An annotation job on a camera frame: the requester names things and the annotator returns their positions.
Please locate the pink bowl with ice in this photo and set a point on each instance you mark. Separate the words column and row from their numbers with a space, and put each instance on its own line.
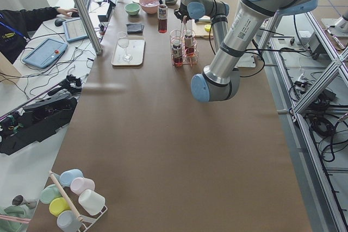
column 149, row 6

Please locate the blue plastic cup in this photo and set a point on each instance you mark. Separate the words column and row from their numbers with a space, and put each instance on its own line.
column 68, row 176

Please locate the steel muddler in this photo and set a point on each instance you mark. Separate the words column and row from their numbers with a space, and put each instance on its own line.
column 202, row 21

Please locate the black foam case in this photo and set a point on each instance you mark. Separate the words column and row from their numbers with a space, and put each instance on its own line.
column 37, row 122

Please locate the copper wire bottle basket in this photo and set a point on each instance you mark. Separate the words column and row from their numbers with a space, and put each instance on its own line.
column 179, row 34

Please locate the dark grey folded cloth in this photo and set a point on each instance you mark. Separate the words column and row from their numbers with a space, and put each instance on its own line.
column 135, row 28

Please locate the white plastic cup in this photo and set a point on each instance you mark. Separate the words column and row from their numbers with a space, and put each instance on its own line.
column 91, row 201

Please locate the yellow plastic cup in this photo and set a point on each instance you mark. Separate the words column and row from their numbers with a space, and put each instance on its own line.
column 57, row 206

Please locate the green bowl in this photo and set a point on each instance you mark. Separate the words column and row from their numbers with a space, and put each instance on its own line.
column 132, row 9

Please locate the pink plastic cup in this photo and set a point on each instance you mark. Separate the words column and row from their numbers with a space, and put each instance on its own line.
column 80, row 184

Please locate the black computer mouse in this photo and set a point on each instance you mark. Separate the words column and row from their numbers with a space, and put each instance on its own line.
column 59, row 22

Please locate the tea bottle white cap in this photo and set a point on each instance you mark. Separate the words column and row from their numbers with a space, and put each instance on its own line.
column 162, row 18

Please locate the grey plastic cup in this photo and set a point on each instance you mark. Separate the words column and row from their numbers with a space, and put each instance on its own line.
column 68, row 222

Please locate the white cup rack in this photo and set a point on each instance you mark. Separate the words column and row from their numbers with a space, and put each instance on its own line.
column 88, row 221

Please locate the person's hand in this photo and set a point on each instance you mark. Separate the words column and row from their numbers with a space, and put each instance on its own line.
column 67, row 12

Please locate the green plastic cup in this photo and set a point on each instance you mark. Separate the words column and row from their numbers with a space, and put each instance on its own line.
column 49, row 193

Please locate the clear wine glass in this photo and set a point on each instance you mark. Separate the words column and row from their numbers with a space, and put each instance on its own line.
column 123, row 42

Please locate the blue teach pendant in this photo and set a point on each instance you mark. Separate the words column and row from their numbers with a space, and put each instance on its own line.
column 74, row 30
column 46, row 53

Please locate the metal ice scoop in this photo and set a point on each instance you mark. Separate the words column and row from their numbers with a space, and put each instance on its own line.
column 171, row 2

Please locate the aluminium frame post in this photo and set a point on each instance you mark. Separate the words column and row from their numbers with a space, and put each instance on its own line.
column 88, row 26

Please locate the cream serving tray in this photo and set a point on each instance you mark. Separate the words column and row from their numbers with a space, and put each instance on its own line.
column 136, row 49

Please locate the person in black jacket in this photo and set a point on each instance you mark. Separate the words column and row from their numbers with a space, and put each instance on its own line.
column 15, row 26

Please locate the half lemon slice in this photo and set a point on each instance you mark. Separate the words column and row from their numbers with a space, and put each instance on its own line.
column 207, row 27

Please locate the wooden cutting board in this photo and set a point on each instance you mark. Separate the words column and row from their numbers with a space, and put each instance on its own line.
column 198, row 29

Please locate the white pillar mount base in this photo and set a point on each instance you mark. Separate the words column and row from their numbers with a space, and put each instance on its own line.
column 246, row 61

